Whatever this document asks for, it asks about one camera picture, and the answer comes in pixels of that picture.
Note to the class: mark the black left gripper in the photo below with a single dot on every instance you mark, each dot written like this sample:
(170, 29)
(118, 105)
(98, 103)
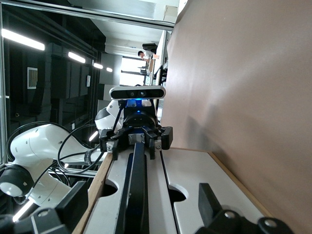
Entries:
(139, 122)

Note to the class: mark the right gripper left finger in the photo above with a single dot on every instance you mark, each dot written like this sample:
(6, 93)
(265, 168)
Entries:
(48, 221)

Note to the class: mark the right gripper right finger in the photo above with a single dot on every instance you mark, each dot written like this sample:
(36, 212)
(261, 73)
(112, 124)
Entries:
(219, 221)

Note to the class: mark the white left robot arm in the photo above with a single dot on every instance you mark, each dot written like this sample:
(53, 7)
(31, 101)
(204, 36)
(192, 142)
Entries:
(36, 143)

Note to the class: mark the wooden drawer cabinet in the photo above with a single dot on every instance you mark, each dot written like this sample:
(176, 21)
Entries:
(97, 180)

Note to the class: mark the white paper sheet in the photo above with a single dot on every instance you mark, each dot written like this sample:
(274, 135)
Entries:
(88, 81)

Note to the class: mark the long ceiling light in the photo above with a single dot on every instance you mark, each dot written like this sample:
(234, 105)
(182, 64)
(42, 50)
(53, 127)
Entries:
(23, 39)
(76, 57)
(98, 65)

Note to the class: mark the person in white shirt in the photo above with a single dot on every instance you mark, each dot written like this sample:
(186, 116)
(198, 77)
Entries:
(146, 54)

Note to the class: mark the brown paper table cover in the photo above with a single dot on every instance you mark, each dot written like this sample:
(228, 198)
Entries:
(243, 85)

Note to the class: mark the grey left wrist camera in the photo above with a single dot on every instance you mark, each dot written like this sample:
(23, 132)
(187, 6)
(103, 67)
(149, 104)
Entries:
(137, 93)

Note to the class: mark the framed wall poster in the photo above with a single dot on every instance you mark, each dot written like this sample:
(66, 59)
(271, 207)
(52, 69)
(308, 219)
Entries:
(32, 78)

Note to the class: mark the aluminium enclosure frame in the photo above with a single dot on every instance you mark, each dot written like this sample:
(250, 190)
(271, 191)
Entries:
(97, 13)

